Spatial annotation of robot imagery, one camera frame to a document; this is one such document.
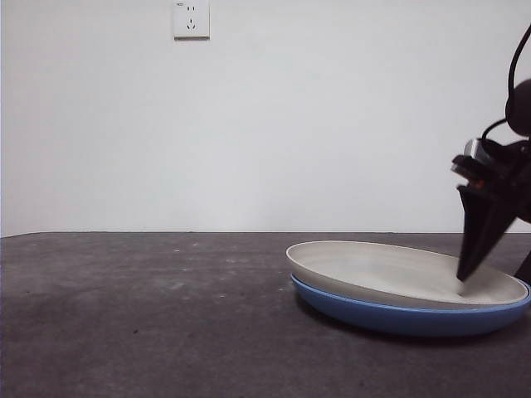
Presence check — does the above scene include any white round plate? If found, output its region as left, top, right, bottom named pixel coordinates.
left=285, top=240, right=530, bottom=311

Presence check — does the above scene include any blue round plate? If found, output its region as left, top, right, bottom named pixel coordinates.
left=290, top=273, right=531, bottom=337

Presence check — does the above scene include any pale grey right camera box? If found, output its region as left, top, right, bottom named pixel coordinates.
left=463, top=138, right=494, bottom=163

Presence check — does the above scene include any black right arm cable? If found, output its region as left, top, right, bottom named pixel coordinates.
left=480, top=22, right=531, bottom=142

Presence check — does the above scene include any white wall socket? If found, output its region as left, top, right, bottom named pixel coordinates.
left=173, top=0, right=211, bottom=41

